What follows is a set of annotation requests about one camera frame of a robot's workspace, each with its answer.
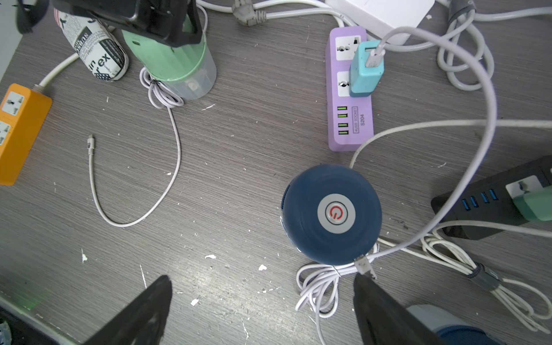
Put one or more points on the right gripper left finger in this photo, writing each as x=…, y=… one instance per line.
x=143, y=321

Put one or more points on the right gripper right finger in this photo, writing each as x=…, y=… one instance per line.
x=382, y=320

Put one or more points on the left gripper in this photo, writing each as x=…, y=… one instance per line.
x=170, y=22

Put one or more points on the green meat grinder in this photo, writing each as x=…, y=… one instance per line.
x=187, y=72

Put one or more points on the blue meat grinder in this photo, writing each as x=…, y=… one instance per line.
x=450, y=328
x=332, y=214

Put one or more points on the black power strip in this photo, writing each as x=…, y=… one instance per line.
x=491, y=199

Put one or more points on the green charger plug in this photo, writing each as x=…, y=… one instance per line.
x=535, y=206

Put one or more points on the teal charger plug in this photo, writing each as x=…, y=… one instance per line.
x=366, y=69

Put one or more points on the purple power strip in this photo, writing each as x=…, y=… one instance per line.
x=350, y=119

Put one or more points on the yellow power strip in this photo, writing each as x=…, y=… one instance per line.
x=23, y=113

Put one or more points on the white desk lamp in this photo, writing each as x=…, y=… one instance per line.
x=379, y=17

